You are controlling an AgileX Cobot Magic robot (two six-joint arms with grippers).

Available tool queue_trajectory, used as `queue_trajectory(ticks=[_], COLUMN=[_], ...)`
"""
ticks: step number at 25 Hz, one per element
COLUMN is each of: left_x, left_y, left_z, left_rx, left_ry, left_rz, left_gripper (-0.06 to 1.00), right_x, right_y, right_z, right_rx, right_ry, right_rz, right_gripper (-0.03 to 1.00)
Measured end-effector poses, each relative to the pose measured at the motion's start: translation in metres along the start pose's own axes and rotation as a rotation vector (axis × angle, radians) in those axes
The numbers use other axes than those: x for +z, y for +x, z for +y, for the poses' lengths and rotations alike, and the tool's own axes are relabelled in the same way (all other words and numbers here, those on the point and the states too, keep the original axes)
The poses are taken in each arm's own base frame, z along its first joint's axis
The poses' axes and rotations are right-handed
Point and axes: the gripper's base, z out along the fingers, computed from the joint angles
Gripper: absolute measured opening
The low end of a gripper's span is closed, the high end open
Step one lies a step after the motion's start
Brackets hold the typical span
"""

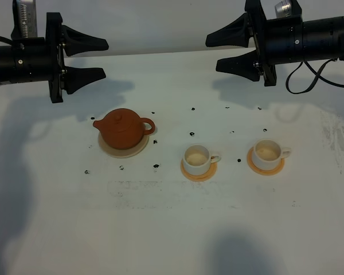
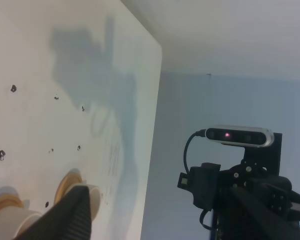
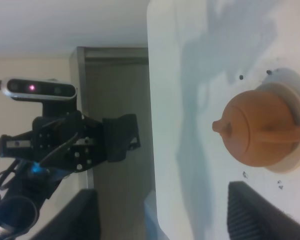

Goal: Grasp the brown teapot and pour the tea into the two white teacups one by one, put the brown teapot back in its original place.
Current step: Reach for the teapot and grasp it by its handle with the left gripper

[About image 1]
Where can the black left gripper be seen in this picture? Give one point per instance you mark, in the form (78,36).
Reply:
(41,59)

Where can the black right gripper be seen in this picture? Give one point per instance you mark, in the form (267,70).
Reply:
(278,41)

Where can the brown clay teapot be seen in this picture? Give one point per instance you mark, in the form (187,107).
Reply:
(123,128)

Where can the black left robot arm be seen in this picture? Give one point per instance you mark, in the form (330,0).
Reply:
(6,61)

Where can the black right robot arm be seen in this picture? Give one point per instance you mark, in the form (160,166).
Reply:
(323,39)

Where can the beige round teapot coaster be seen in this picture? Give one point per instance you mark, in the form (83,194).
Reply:
(121,154)

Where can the white teacup right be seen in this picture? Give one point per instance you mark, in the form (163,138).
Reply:
(268,153)

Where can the white teacup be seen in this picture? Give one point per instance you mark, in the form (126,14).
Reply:
(268,153)
(197,160)

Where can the orange coaster right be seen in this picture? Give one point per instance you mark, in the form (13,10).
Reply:
(278,168)

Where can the white teacup left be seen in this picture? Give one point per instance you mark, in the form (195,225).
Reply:
(197,160)

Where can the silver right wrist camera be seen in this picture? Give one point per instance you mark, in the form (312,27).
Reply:
(283,9)

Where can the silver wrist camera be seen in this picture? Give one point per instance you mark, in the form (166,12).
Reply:
(283,9)
(25,19)

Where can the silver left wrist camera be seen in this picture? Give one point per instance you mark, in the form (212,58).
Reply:
(25,19)

